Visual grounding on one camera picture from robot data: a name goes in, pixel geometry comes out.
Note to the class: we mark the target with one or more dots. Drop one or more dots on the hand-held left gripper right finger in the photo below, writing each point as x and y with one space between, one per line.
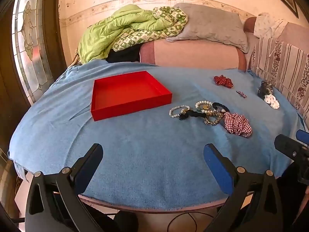
214 164

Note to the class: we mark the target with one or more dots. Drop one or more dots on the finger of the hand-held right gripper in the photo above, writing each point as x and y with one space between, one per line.
289 147
303 136

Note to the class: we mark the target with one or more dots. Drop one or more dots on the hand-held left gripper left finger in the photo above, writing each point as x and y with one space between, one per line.
91 157

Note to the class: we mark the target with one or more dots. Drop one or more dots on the leopard print scrunchie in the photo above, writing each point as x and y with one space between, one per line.
210 122

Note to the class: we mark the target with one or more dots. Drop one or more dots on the red plaid scrunchie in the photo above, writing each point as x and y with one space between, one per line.
237 124

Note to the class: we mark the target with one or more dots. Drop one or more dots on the black scrunchie with bead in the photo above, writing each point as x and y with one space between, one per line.
221 105

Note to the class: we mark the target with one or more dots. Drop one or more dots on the red box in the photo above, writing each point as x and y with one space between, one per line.
125 94

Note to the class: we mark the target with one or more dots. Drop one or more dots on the blue blanket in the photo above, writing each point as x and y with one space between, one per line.
144 149

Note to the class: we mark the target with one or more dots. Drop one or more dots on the black white hair accessory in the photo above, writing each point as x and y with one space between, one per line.
265 88

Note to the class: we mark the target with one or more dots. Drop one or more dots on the small patterned hair clip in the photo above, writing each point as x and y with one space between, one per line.
241 94

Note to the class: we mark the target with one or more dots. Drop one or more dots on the striped floral cushion cover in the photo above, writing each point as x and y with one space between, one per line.
282 60

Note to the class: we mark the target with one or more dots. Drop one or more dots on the red dotted scrunchie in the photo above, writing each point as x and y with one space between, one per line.
223 81

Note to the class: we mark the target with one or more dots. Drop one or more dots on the black cloth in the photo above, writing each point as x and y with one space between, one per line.
123 54

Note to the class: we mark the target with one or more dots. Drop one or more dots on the pink sofa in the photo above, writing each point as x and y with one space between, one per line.
193 53

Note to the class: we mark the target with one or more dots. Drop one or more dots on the white patterned cloth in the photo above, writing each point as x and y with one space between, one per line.
268 25

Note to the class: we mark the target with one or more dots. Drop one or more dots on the stained glass door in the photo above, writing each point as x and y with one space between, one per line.
31 41

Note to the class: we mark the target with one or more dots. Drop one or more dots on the green quilt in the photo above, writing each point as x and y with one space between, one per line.
115 26

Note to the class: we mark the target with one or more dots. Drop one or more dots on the grey pillow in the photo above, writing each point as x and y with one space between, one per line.
212 26

